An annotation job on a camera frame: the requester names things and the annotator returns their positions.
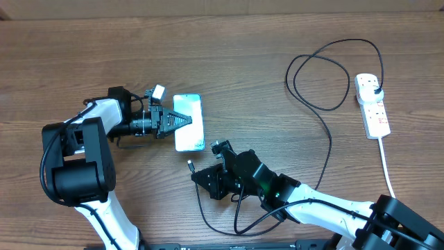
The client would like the white power strip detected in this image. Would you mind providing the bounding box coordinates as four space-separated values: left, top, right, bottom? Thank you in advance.
355 73 391 140

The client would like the white charger plug adapter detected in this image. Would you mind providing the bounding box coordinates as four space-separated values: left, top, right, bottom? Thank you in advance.
357 85 384 105

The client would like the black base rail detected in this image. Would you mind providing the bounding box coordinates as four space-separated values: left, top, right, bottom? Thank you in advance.
118 239 331 250

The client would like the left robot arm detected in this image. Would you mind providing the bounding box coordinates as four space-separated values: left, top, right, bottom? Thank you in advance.
40 85 192 249

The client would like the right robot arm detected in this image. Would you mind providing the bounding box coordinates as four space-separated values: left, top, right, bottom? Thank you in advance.
191 145 443 249

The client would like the smartphone with blue screen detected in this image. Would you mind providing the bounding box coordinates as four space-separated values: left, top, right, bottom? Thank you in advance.
173 94 205 152

